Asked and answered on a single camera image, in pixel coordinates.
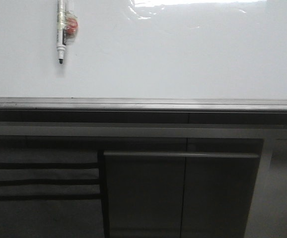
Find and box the red magnet taped to marker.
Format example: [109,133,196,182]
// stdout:
[66,11,78,39]

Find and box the white whiteboard marker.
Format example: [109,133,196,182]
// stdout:
[57,0,67,64]

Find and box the white whiteboard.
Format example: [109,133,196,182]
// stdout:
[0,0,287,100]

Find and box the grey whiteboard marker tray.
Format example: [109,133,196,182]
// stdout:
[0,97,287,125]

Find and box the grey cabinet with doors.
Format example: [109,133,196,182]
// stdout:
[103,138,263,238]

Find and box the grey drawer unit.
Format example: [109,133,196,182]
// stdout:
[0,139,105,238]

